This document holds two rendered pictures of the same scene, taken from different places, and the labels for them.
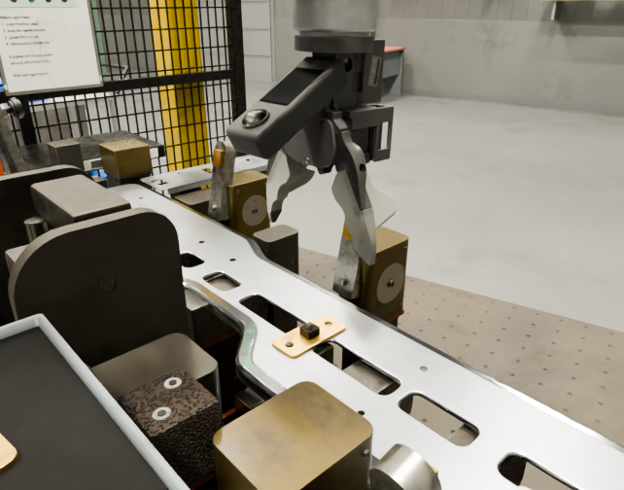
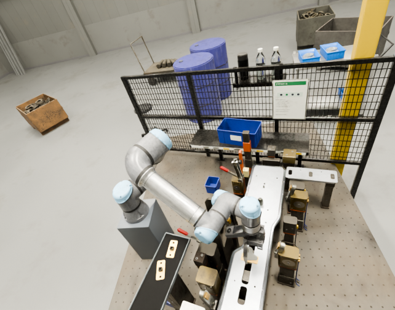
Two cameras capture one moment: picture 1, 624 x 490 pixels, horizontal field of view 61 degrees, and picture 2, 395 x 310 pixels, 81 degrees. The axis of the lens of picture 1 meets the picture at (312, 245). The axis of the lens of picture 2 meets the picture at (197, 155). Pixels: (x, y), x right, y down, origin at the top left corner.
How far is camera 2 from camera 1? 0.98 m
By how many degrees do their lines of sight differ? 62
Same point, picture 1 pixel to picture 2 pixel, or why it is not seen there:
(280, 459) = (201, 276)
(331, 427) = (210, 279)
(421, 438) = (234, 294)
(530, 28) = not seen: outside the picture
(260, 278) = not seen: hidden behind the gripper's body
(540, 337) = not seen: outside the picture
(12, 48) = (277, 107)
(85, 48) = (301, 108)
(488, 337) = (368, 302)
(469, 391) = (253, 299)
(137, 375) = (205, 246)
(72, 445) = (176, 260)
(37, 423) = (177, 254)
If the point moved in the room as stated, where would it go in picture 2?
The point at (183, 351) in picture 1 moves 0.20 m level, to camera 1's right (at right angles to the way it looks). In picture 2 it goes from (213, 248) to (235, 286)
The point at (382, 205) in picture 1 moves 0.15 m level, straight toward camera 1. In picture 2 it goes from (252, 257) to (220, 272)
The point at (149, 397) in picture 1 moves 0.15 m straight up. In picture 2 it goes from (198, 254) to (191, 238)
